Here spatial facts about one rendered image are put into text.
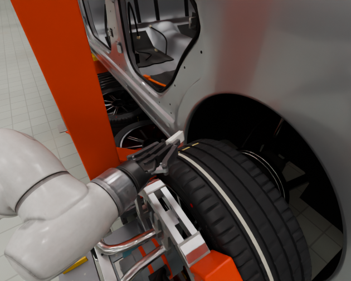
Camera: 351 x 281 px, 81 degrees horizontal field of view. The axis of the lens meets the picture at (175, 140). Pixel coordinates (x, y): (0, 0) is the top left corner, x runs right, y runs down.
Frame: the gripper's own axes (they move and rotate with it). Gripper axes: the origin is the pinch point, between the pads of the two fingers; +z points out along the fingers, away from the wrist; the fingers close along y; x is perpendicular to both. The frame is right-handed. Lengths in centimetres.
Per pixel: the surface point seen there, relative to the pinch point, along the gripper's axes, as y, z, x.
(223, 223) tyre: 17.2, -9.2, -15.4
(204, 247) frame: 14.2, -13.9, -20.3
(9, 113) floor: -323, 52, -35
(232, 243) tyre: 20.2, -11.1, -18.5
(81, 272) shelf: -55, -24, -72
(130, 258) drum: -11.6, -19.3, -35.7
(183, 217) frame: 6.5, -10.8, -16.9
